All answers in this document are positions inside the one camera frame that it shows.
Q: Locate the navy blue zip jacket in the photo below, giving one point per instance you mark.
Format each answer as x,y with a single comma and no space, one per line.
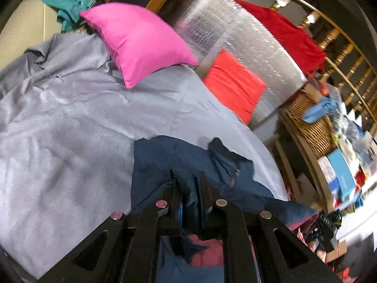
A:
165,159

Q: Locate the grey blanket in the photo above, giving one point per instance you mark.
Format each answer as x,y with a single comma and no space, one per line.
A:
73,109

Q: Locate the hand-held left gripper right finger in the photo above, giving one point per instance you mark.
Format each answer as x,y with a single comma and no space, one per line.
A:
235,227

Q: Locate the silver foil-wrapped board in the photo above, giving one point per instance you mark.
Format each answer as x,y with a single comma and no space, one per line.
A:
235,35

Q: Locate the wicker basket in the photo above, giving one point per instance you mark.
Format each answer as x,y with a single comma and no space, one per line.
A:
315,132

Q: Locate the white patterned box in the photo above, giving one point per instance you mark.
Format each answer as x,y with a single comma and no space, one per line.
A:
327,171

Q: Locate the red cloth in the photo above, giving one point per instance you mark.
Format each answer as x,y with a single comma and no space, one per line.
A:
288,35

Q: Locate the wooden stair railing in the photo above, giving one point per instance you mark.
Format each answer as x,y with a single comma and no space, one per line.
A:
328,38

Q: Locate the wooden table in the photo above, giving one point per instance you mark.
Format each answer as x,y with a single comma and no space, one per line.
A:
312,168

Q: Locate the light blue shoe box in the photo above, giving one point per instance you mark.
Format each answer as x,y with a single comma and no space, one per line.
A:
341,174

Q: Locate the red-orange pillow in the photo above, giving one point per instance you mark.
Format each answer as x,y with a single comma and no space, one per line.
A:
232,85

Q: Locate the pink pillow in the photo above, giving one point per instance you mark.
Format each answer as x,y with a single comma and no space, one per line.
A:
138,41

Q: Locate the light blue cloth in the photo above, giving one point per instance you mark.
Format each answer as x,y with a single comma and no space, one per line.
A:
321,109

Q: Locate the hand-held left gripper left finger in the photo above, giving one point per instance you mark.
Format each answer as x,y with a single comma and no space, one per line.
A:
141,227

